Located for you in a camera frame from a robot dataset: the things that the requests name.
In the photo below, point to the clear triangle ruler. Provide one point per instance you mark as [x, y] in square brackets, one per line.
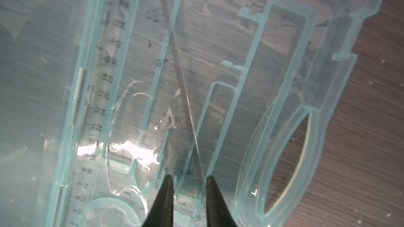
[170, 45]

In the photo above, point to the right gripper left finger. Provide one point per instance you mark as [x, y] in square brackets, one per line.
[162, 212]

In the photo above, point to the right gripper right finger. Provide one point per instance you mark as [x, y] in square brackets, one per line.
[217, 212]

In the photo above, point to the clear straight ruler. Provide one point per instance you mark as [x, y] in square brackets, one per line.
[90, 110]

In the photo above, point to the teal transparent ruler set case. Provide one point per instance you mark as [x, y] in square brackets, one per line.
[263, 78]

